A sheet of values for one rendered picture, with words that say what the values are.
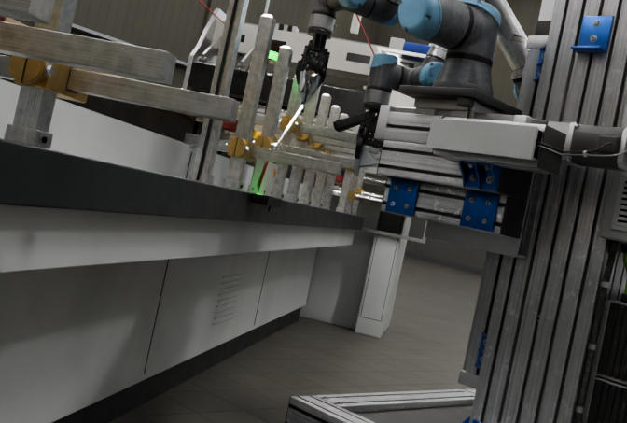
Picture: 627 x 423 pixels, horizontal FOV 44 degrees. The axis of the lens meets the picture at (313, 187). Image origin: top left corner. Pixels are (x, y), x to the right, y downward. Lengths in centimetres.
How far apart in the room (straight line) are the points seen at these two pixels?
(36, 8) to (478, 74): 144
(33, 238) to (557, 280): 120
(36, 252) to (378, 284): 371
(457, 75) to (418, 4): 20
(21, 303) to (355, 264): 349
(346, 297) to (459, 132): 331
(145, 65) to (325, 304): 421
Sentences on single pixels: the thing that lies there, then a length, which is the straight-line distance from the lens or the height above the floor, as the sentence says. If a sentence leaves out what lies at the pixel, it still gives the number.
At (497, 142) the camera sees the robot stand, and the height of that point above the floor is 91.
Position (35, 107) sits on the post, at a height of 75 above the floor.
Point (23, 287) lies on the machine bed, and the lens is 163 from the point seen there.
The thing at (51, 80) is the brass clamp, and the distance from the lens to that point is 111.
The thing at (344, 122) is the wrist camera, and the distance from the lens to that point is 229.
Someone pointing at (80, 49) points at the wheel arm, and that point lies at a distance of 86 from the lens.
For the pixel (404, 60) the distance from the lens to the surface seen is 487.
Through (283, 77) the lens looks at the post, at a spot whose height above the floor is 105.
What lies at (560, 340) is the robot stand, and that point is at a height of 52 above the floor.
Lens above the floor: 70
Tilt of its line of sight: 1 degrees up
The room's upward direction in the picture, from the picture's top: 12 degrees clockwise
